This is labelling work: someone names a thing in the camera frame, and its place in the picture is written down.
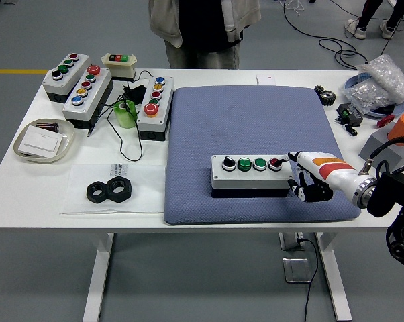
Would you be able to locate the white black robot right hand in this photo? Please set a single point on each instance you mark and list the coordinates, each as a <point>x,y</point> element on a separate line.
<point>329,171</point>

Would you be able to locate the four-button box with selector knob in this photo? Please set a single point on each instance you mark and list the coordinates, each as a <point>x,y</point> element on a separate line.
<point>245,179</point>

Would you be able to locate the five-button box, mushroom stop button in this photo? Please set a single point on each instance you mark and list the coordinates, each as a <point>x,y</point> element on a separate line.
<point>151,125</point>

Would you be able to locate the five-button box, blue end button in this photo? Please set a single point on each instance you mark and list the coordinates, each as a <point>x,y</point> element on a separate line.
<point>74,114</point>

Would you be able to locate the grey four-button control box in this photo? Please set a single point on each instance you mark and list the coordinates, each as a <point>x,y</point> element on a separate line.
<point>54,89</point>

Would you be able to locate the small black connector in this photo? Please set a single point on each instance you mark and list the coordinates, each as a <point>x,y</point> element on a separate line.
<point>350,129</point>

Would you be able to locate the grey block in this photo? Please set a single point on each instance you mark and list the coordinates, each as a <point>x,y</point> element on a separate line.
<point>378,144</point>

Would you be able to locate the black module with green terminal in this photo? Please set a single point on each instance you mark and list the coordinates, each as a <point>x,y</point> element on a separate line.
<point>351,115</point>

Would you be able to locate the large black gear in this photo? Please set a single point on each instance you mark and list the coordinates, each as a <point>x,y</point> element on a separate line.
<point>327,99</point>

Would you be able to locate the red clip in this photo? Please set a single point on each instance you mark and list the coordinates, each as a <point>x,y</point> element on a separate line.
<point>386,120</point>

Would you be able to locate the grey box under table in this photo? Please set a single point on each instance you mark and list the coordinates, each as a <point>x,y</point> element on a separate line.
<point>287,241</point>

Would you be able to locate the small black gear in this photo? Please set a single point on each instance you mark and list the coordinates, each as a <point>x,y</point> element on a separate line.
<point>318,89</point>

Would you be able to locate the orange cylinder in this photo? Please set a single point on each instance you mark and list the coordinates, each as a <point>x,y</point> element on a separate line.
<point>403,125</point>

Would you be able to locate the clear bag of metal parts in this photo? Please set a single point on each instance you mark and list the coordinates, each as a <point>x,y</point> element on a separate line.
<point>366,92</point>

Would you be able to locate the blue-rimmed white plate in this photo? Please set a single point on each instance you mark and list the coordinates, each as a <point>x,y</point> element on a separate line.
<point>351,82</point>

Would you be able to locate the metal floor socket box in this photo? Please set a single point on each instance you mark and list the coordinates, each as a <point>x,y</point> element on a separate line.
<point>296,270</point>

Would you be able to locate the blue-grey textured mat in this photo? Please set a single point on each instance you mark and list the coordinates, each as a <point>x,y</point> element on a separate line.
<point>239,117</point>

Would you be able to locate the bubble wrap bag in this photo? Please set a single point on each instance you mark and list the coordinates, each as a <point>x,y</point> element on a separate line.
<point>386,73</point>

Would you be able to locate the white table leg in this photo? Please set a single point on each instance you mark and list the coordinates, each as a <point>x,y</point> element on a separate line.
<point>336,285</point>
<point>96,285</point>

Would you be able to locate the person in white shoes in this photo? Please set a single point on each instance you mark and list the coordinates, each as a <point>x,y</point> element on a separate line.
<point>366,13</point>

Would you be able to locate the clear printed plastic bag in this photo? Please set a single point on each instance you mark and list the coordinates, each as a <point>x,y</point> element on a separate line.
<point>145,194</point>

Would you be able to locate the black power adapter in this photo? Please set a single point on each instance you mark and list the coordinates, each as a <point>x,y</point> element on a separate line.
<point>136,92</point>

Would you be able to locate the green tape roll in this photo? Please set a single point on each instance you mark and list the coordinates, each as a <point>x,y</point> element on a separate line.
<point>125,117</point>

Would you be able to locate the black hex nut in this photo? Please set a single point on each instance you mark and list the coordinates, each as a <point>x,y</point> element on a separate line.
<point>91,194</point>
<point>119,196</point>

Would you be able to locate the white square dish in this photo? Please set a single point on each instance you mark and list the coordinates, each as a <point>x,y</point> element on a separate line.
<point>67,131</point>

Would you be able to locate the dark brown cylinder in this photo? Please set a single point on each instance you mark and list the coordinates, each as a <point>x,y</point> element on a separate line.
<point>49,126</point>

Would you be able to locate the cream three-button switch box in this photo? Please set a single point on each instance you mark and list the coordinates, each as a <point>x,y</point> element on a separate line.
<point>121,70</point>

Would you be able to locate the white wall switch plate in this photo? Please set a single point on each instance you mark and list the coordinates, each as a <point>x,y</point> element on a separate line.
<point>41,142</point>

